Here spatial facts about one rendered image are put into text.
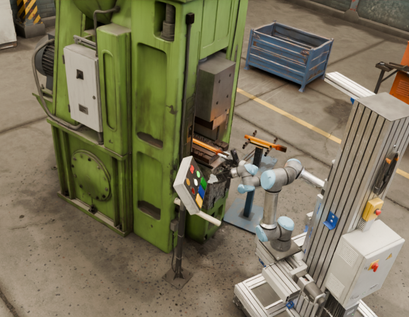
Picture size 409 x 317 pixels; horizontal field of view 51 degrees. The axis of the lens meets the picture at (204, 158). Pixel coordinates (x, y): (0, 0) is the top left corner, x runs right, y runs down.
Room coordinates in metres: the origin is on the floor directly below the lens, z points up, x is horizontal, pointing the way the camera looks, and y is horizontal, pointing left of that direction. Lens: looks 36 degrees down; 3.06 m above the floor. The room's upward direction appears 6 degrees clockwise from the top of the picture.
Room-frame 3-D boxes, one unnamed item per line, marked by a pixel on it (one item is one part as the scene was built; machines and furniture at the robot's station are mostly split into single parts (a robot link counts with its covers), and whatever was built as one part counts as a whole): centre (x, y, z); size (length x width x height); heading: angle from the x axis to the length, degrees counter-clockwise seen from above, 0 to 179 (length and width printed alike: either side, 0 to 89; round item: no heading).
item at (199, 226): (3.12, 0.07, 0.23); 0.55 x 0.37 x 0.47; 59
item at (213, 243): (2.93, -0.13, 0.01); 0.58 x 0.39 x 0.01; 149
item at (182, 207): (2.44, 0.13, 0.54); 0.04 x 0.04 x 1.08; 59
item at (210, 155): (3.07, 0.09, 0.96); 0.42 x 0.20 x 0.09; 59
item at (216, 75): (3.10, 0.07, 1.56); 0.42 x 0.39 x 0.40; 59
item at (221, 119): (3.07, 0.09, 1.32); 0.42 x 0.20 x 0.10; 59
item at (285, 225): (2.16, -0.60, 0.98); 0.13 x 0.12 x 0.14; 115
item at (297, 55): (7.02, -1.23, 0.36); 1.20 x 0.80 x 0.72; 54
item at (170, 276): (2.44, 0.13, 0.05); 0.22 x 0.22 x 0.09; 59
